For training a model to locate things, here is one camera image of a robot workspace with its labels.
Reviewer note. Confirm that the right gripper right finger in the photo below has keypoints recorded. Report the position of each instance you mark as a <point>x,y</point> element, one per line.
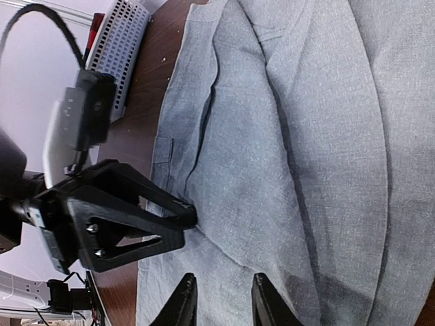
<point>268,306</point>

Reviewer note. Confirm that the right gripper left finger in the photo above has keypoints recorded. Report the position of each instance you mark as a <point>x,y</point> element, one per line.
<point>181,308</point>

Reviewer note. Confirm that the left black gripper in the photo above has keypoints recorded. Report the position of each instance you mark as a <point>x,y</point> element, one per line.
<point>106,216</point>

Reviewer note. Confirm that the grey long sleeve shirt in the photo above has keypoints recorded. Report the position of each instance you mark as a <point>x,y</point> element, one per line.
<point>303,134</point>

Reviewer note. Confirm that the white plastic basket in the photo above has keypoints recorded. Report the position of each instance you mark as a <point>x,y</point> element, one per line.
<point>116,46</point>

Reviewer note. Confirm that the red black plaid shirt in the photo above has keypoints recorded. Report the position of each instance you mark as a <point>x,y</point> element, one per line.
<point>94,28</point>

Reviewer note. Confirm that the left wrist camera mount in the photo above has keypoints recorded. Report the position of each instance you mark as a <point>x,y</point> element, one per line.
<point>77,124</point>

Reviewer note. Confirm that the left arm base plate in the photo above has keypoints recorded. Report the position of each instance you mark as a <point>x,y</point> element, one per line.
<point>72,301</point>

